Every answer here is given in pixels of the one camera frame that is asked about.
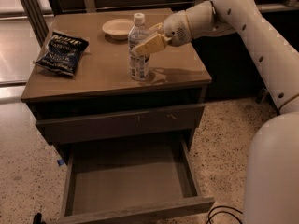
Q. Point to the white paper bowl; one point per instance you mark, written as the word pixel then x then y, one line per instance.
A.
pixel 118 29

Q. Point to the brown wooden drawer cabinet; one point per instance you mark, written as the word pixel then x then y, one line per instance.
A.
pixel 103 85

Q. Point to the black object at bottom edge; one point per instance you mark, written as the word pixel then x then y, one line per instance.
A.
pixel 38 219

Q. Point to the clear plastic water bottle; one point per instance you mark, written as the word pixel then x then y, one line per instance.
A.
pixel 139 65

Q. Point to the dark blue chip bag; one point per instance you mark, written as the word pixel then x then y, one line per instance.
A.
pixel 63 53

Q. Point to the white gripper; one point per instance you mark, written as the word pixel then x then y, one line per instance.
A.
pixel 175 28

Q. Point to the open middle drawer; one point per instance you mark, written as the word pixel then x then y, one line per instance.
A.
pixel 131 180

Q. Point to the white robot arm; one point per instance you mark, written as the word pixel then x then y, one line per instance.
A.
pixel 272 182

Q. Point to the closed top drawer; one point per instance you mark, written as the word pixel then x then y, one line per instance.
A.
pixel 119 124

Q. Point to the blue tape piece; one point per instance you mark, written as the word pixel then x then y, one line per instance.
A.
pixel 60 162

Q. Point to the small black floor device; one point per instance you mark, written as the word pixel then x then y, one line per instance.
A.
pixel 261 96

